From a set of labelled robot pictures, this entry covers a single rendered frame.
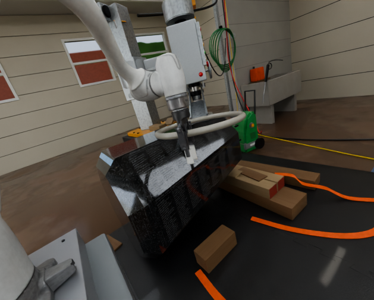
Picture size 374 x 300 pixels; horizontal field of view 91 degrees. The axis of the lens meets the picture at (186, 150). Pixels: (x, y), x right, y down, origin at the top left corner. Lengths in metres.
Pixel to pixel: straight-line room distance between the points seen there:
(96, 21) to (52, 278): 0.61
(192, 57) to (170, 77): 0.82
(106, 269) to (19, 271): 0.20
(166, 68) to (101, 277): 0.66
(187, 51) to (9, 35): 6.55
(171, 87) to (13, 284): 0.64
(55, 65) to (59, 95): 0.91
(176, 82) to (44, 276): 0.64
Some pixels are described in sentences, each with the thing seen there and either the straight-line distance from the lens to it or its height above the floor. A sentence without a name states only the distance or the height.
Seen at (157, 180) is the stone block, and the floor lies 0.69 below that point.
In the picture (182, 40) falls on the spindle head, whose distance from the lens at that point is 1.56.
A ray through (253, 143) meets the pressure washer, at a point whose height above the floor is 0.11.
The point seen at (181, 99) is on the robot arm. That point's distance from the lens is 0.73.
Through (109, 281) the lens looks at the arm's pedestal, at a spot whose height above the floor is 0.80.
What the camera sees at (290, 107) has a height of 0.09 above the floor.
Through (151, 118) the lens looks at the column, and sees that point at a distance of 2.21.
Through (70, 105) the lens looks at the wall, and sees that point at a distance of 7.33.
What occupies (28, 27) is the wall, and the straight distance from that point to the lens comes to 7.74.
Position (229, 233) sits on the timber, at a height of 0.14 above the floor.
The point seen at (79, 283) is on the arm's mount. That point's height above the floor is 0.88.
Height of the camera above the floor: 1.18
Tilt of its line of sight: 20 degrees down
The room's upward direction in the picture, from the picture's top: 14 degrees counter-clockwise
